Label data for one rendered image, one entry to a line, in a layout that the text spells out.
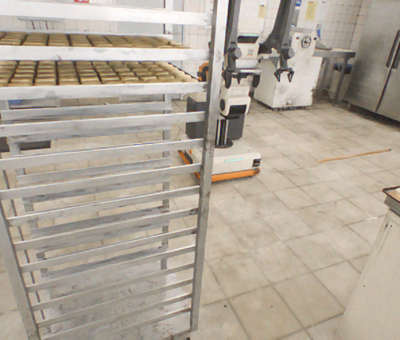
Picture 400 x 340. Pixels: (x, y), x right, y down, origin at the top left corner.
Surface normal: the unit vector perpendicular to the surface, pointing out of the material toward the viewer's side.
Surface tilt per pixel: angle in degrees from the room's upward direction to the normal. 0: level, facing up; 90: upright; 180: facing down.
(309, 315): 0
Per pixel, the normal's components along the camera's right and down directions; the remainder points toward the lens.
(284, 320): 0.07, -0.88
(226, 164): 0.38, 0.45
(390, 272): -0.95, 0.08
